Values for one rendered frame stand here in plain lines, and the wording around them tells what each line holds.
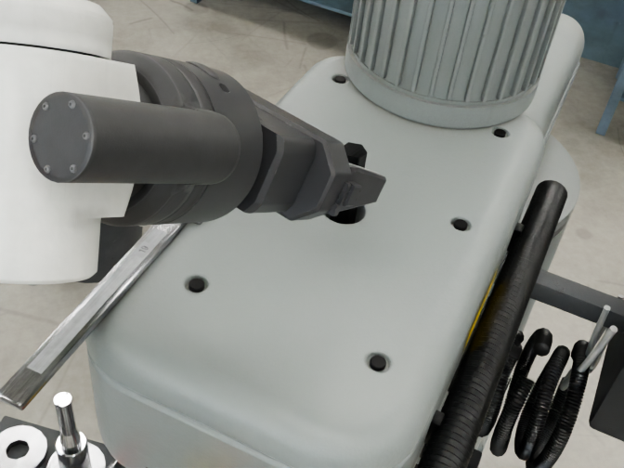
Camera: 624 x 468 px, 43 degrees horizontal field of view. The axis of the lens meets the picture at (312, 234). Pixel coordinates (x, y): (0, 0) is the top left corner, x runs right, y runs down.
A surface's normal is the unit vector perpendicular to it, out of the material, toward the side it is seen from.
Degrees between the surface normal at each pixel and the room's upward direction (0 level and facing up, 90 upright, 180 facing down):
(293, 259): 0
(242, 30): 0
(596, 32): 90
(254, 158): 75
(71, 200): 68
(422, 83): 90
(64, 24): 63
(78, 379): 0
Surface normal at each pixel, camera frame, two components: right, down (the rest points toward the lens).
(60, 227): 0.68, 0.14
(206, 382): -0.11, -0.39
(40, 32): 0.40, 0.14
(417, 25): -0.55, 0.52
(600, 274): 0.10, -0.73
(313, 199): -0.49, 0.05
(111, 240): 0.53, 0.66
